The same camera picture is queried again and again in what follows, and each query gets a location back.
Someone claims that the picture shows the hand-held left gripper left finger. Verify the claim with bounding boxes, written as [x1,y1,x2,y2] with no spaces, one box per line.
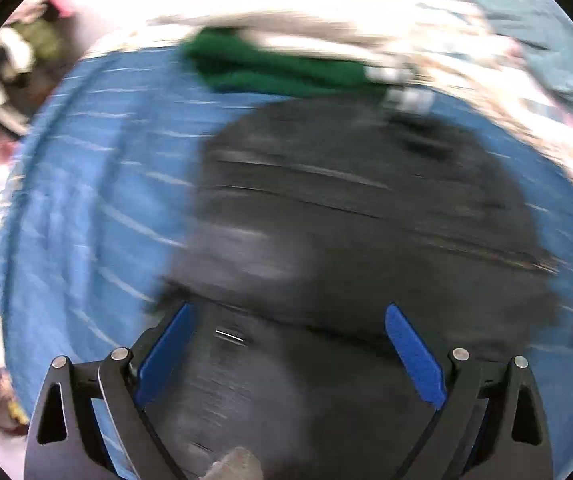
[24,301,198,480]

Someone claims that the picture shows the pile of mixed clothes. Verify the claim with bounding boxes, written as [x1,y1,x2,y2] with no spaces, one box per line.
[0,0,80,136]

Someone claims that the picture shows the dark grey garment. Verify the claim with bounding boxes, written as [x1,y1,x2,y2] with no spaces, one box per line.
[149,95,562,480]

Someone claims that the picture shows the blue striped blanket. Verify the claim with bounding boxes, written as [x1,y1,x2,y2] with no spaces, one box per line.
[0,42,573,480]

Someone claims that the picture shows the light blue cloth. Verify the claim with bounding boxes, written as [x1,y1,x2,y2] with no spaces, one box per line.
[431,0,573,111]

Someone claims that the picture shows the green garment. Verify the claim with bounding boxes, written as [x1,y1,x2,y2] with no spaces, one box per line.
[180,27,392,98]

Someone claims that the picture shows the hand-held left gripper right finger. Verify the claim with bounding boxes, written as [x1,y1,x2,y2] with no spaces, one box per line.
[385,303,553,480]

